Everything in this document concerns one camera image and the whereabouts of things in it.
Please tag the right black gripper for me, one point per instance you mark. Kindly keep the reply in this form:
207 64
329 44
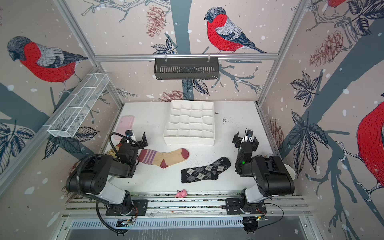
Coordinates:
245 143

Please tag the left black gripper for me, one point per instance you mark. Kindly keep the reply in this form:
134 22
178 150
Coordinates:
138 143

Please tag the black grey argyle sock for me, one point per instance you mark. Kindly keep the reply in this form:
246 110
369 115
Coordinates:
208 172

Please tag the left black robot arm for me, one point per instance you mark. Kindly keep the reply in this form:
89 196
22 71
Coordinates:
92 177

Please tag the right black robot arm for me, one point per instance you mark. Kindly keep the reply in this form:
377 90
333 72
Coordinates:
269 173

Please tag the pink rectangular case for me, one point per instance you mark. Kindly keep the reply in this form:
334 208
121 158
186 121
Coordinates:
125 123

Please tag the beige maroon striped sock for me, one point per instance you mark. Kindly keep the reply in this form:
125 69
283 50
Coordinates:
160 159

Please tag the white compartment organizer tray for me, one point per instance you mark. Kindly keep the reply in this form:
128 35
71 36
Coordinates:
190 123

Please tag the white paper cup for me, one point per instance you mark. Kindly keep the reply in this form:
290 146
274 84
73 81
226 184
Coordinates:
291 171

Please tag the small pink toy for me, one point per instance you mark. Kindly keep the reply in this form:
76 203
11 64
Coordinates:
181 194

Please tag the horizontal aluminium back bar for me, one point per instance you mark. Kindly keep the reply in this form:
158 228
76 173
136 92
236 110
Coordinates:
149 58

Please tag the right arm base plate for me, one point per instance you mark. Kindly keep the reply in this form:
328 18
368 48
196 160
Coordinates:
236 206

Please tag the white wire mesh shelf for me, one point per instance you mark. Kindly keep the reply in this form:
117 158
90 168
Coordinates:
81 102

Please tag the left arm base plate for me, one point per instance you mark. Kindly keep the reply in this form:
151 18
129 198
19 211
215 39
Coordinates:
129 208

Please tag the black hanging wall basket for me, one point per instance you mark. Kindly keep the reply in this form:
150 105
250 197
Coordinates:
186 69

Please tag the aluminium front rail frame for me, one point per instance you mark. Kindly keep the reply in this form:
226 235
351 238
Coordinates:
163 206

